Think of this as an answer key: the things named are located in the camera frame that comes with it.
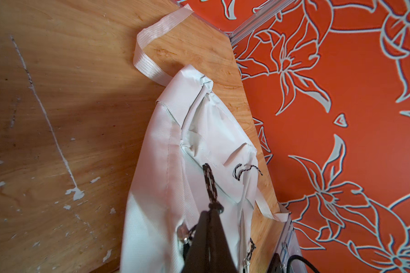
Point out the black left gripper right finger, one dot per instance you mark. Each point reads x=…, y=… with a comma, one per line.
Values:
x=219, y=256

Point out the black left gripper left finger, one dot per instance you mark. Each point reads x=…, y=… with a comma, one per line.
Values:
x=197, y=259

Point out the white student backpack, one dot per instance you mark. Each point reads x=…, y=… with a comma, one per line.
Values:
x=193, y=148

